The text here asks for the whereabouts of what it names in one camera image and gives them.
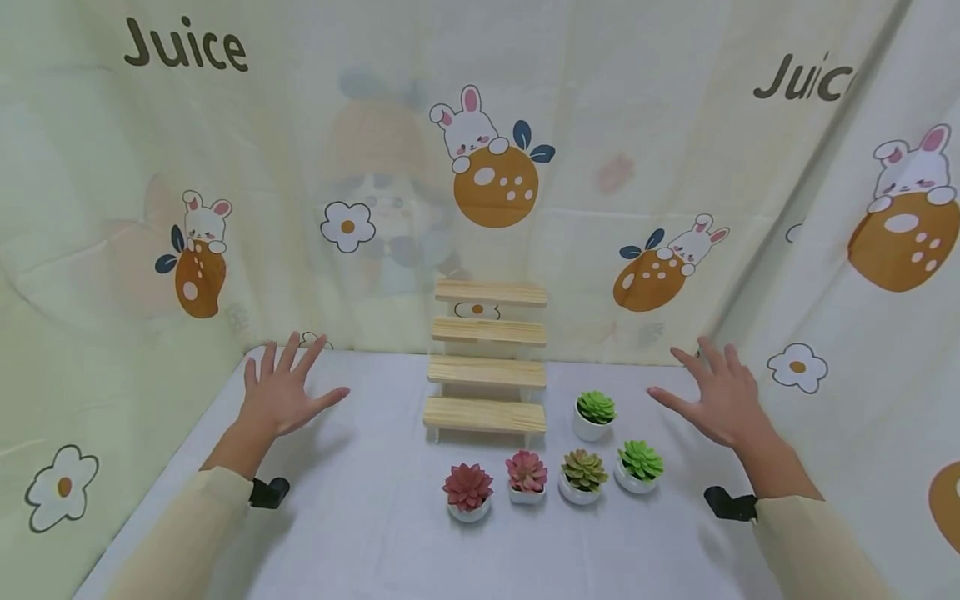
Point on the person's left hand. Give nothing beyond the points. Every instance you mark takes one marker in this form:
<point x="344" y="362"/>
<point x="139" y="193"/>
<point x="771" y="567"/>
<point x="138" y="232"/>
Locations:
<point x="277" y="400"/>

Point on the person's right hand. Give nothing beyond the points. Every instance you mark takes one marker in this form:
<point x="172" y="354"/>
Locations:
<point x="721" y="402"/>

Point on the person's right forearm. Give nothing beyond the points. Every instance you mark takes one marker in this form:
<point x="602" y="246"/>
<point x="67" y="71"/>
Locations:
<point x="804" y="517"/>

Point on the person's left forearm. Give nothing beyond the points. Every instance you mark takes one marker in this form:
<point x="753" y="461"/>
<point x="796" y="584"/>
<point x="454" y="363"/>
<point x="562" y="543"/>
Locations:
<point x="193" y="523"/>

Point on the black wrist band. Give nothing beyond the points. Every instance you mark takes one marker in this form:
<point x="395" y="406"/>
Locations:
<point x="268" y="492"/>
<point x="730" y="504"/>

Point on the green succulent in white pot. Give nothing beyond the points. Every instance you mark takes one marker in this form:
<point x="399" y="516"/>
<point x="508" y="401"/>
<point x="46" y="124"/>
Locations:
<point x="594" y="416"/>
<point x="638" y="467"/>

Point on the olive succulent in white pot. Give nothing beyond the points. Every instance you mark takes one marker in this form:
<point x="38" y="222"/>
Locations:
<point x="583" y="477"/>

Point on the pink succulent in white pot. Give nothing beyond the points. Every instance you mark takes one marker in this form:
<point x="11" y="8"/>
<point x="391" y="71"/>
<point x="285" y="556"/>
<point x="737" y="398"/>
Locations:
<point x="526" y="477"/>

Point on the wooden stepped display shelf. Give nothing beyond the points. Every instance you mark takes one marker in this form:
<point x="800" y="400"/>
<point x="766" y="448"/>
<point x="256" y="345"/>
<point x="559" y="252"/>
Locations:
<point x="486" y="367"/>

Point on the dark red succulent in white pot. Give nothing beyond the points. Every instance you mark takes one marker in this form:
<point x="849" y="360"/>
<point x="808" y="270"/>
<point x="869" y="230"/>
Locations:
<point x="468" y="492"/>

